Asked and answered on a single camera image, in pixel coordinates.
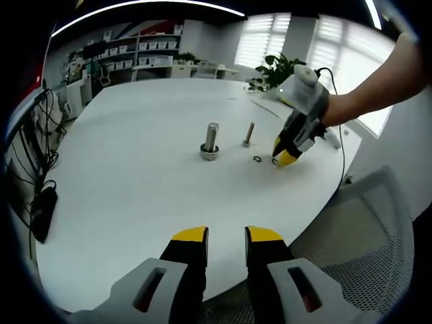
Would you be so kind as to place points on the large steel threaded stud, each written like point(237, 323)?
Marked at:
point(212, 135)

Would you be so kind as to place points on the green leafy plant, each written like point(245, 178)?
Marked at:
point(273, 69)

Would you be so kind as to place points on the short ceiling light strip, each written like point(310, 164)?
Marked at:
point(374, 13)

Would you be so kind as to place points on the long curved ceiling light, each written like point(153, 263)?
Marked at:
point(152, 5)

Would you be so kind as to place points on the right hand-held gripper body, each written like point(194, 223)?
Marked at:
point(303, 94)

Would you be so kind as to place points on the white cabinet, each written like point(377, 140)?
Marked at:
point(79, 98)

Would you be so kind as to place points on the small steel threaded stud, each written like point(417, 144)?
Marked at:
point(249, 133)

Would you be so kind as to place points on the small potted plant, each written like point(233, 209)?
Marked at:
point(186, 58)

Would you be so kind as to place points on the computer monitor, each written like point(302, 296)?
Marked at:
point(23, 101)

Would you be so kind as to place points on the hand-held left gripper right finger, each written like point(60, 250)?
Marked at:
point(280, 287)

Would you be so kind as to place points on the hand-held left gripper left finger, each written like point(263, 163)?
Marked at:
point(155, 287)

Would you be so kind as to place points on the narrow window with blinds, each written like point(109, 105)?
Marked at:
point(261, 40)

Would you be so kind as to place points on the grey mesh chair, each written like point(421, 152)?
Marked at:
point(364, 243)

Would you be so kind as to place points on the shelf unit with white bins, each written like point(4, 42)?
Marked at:
point(135, 50)

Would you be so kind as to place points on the white background desk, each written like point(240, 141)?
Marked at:
point(189, 71)

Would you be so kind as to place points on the small steel washer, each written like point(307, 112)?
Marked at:
point(274, 162)
point(254, 158)

